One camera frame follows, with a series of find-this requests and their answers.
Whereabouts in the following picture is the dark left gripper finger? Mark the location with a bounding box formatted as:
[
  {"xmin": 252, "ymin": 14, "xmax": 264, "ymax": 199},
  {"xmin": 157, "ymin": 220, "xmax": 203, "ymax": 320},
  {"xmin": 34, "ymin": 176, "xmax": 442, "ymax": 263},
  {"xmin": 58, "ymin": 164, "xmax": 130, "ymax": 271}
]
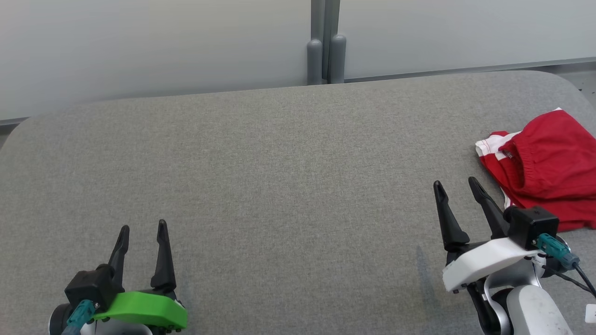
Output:
[
  {"xmin": 108, "ymin": 225, "xmax": 131, "ymax": 287},
  {"xmin": 150, "ymin": 220, "xmax": 177, "ymax": 291}
]

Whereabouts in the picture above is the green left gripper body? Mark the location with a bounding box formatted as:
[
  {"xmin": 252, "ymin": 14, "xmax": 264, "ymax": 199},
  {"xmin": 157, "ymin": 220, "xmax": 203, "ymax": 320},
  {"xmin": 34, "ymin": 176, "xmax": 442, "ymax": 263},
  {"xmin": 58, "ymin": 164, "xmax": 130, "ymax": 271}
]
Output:
[{"xmin": 49, "ymin": 289, "xmax": 188, "ymax": 335}]

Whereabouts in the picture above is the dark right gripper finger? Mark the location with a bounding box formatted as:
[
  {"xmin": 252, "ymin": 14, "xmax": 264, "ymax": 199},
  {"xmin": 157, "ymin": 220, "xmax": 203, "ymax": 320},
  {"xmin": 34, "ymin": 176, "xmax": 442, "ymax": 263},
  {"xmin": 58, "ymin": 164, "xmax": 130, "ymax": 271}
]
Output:
[
  {"xmin": 433, "ymin": 181, "xmax": 471, "ymax": 252},
  {"xmin": 468, "ymin": 176, "xmax": 510, "ymax": 240}
]

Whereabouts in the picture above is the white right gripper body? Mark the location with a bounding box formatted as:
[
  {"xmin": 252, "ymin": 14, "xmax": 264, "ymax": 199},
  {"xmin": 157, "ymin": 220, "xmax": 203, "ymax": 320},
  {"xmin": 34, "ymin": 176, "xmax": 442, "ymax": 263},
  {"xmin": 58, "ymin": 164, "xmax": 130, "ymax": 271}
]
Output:
[{"xmin": 442, "ymin": 235, "xmax": 569, "ymax": 294}]

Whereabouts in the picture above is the red white basketball jersey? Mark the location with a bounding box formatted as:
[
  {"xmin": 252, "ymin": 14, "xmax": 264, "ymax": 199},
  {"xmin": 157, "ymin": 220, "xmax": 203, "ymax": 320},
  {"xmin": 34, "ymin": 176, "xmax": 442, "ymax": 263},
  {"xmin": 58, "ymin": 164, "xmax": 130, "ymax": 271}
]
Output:
[{"xmin": 475, "ymin": 107, "xmax": 596, "ymax": 232}]

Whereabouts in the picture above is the red basketball shorts white trim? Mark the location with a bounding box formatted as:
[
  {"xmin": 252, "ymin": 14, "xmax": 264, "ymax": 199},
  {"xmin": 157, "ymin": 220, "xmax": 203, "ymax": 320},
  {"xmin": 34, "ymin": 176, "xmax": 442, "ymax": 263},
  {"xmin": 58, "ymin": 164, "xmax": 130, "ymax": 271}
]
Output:
[{"xmin": 498, "ymin": 109, "xmax": 596, "ymax": 219}]

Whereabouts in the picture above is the black right cable teal plug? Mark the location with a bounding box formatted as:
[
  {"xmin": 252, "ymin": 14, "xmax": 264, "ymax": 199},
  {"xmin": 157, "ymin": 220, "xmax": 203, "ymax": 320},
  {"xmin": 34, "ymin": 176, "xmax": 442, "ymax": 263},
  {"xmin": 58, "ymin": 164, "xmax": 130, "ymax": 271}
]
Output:
[{"xmin": 535, "ymin": 234, "xmax": 596, "ymax": 298}]

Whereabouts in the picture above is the grey metal wall rail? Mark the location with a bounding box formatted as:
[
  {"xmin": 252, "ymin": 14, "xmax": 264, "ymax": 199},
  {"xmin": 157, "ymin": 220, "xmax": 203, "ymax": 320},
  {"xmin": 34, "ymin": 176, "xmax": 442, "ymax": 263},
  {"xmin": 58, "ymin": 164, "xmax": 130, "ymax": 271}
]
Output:
[{"xmin": 345, "ymin": 57, "xmax": 596, "ymax": 83}]

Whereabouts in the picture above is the grey rounded partition post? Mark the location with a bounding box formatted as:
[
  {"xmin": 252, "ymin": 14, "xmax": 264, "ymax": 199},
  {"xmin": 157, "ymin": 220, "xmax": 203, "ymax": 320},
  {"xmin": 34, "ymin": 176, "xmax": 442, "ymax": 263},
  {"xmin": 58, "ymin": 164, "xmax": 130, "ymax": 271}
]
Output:
[
  {"xmin": 328, "ymin": 33, "xmax": 347, "ymax": 84},
  {"xmin": 306, "ymin": 39, "xmax": 324, "ymax": 86}
]

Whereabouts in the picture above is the grey vertical wall profile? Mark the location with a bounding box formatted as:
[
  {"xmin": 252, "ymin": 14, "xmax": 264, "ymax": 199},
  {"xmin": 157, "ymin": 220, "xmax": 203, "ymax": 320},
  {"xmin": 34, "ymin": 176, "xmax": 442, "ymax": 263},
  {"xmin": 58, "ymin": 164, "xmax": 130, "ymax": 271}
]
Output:
[{"xmin": 311, "ymin": 0, "xmax": 341, "ymax": 80}]

